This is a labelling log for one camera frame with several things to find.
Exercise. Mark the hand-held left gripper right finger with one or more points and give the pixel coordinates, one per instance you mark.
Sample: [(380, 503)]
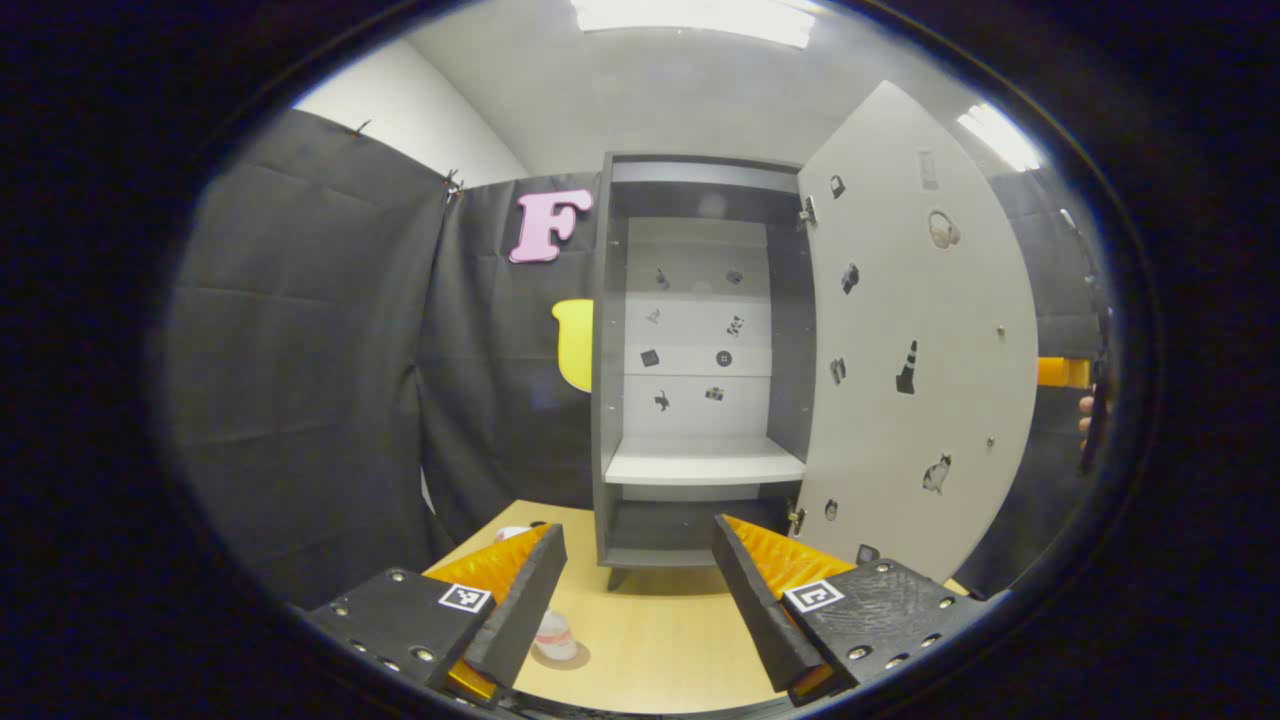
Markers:
[(758, 610)]

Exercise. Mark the round brown coaster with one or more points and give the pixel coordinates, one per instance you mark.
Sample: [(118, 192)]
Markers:
[(575, 660)]

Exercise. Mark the grey cabinet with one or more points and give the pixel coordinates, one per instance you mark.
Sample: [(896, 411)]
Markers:
[(605, 400)]

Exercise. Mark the clear plastic bottle pink label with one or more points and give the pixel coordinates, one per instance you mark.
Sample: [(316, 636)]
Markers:
[(555, 635)]

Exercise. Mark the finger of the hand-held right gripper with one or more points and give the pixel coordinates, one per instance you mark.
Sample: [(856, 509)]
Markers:
[(1062, 372)]

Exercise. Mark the grey cabinet shelf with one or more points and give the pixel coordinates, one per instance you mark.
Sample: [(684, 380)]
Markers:
[(700, 460)]

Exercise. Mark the white plush toy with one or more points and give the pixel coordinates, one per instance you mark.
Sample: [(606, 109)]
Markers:
[(512, 533)]

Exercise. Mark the black backdrop cloth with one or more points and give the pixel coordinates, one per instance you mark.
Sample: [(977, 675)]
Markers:
[(300, 350)]

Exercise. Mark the long ceiling light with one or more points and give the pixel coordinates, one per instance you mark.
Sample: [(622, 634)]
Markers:
[(700, 18), (1000, 135)]

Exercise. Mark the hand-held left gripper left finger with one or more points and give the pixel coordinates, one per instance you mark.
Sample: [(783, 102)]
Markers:
[(520, 610)]

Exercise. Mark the light grey cabinet door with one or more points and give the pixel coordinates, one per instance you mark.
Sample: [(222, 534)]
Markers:
[(900, 300)]

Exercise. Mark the metal cabinet door hinge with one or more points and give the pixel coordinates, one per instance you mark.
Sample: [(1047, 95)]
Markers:
[(808, 210), (795, 518)]

